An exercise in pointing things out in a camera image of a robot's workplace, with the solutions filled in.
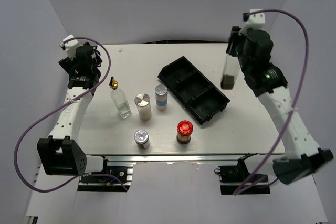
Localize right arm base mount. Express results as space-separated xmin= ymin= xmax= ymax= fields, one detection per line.
xmin=214 ymin=154 xmax=270 ymax=195

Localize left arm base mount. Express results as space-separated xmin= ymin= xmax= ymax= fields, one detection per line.
xmin=77 ymin=158 xmax=135 ymax=193

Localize red-lid brown sauce jar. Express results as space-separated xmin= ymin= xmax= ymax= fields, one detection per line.
xmin=176 ymin=120 xmax=193 ymax=144

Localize dark sauce glass bottle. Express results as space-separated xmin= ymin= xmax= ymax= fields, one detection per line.
xmin=221 ymin=54 xmax=240 ymax=90

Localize clear glass oil bottle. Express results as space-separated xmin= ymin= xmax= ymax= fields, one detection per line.
xmin=109 ymin=77 xmax=131 ymax=119

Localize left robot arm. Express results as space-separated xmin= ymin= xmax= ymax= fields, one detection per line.
xmin=37 ymin=42 xmax=111 ymax=182

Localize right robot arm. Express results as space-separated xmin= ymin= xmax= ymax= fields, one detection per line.
xmin=226 ymin=26 xmax=334 ymax=185

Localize black three-compartment tray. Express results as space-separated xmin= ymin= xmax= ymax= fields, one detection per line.
xmin=158 ymin=56 xmax=230 ymax=125

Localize silver-lid white powder jar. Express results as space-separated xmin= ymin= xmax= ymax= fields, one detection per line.
xmin=134 ymin=93 xmax=152 ymax=121

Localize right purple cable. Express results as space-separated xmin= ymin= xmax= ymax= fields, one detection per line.
xmin=233 ymin=9 xmax=308 ymax=196

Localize blue-label spice shaker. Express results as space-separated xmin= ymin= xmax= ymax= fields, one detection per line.
xmin=154 ymin=84 xmax=168 ymax=111

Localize silver-lid dark spice jar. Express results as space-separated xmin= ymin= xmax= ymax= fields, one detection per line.
xmin=134 ymin=130 xmax=150 ymax=149

